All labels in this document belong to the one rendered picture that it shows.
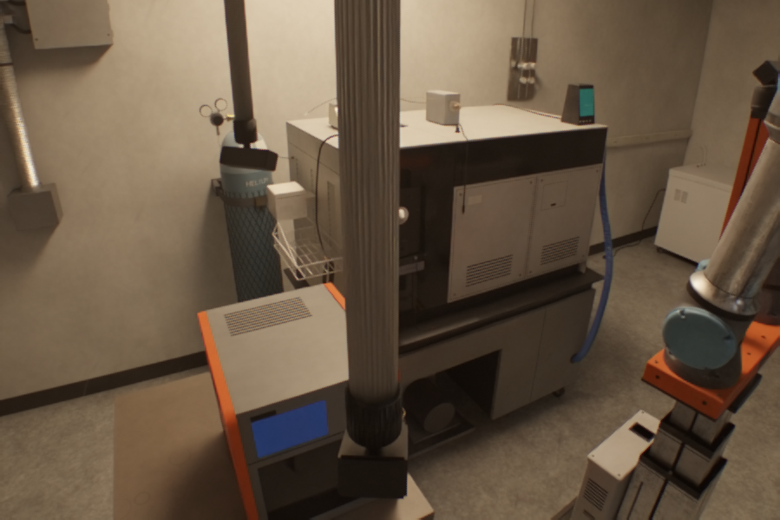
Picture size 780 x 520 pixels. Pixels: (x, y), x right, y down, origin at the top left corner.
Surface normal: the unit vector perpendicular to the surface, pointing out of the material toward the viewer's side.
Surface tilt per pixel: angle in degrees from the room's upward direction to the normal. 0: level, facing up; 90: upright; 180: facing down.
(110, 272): 90
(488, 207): 90
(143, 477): 0
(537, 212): 90
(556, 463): 0
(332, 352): 0
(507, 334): 90
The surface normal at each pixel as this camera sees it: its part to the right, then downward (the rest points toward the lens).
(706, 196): -0.89, 0.18
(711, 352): -0.75, 0.36
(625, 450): 0.00, -0.93
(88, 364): 0.46, 0.33
